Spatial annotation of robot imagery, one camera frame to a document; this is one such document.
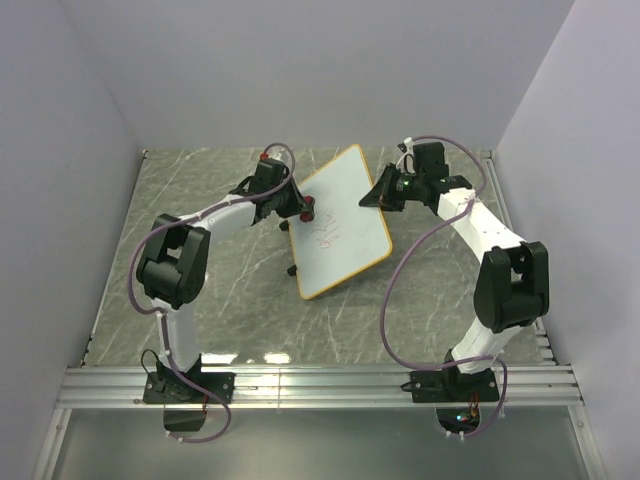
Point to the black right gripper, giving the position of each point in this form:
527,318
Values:
380,195

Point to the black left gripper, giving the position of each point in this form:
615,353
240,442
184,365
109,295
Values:
298,199

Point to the red whiteboard eraser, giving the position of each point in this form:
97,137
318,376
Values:
307,213

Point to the yellow framed whiteboard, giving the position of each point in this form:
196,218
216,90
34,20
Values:
344,239

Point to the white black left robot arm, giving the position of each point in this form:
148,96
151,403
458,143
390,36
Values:
173,258

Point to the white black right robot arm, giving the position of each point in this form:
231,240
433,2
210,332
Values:
461,208

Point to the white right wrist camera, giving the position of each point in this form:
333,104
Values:
406,162

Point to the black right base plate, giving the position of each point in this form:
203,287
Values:
451,386

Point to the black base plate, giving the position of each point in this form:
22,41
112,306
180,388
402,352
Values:
158,391
451,386

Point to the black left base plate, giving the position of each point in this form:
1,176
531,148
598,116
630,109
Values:
158,391

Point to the aluminium front rail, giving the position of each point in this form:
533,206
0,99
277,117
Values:
311,387

